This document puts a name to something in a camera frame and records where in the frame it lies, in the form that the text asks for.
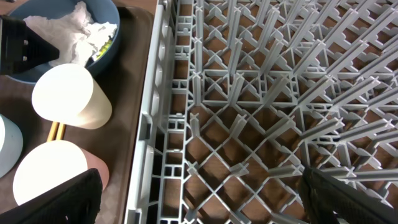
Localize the wooden chopstick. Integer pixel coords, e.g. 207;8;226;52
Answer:
47;121;59;142
55;123;65;140

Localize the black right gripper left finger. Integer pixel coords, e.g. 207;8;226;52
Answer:
1;168;103;224

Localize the white tissue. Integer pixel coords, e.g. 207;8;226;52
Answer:
24;1;118;67

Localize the dark blue plate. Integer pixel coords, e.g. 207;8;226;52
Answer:
9;0;121;84

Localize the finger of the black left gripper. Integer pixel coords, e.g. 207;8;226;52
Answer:
1;15;60;75

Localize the wooden chopstick right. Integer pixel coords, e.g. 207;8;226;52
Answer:
55;123;65;140

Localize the brown serving tray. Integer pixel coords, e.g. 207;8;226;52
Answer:
1;7;154;223

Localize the white cup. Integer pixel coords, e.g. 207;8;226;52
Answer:
32;63;113;129

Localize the wooden chopstick left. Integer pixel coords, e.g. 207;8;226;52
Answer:
47;121;59;142

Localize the grey dishwasher rack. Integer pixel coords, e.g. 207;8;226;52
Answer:
124;0;397;223

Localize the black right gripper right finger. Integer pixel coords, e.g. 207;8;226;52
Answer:
298;167;397;224

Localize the pink cup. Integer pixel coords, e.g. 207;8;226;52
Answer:
12;140;109;205

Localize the light blue bowl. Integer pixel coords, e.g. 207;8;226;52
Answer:
0;115;23;177

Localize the yellow green snack wrapper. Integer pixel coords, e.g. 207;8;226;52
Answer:
91;39;113;62

